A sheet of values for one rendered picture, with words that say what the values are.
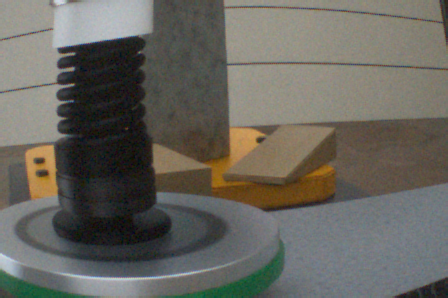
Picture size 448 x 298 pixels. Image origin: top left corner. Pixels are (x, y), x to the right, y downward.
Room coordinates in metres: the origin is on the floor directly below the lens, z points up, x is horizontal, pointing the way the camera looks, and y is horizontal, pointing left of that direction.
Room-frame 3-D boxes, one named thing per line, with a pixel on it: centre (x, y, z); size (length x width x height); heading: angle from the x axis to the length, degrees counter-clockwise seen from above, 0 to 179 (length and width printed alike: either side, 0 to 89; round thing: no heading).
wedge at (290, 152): (1.27, -0.09, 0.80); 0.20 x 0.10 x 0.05; 150
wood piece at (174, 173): (1.13, 0.10, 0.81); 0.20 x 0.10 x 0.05; 24
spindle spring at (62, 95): (0.49, 0.08, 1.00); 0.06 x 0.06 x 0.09
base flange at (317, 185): (1.39, 0.12, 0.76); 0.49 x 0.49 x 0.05; 16
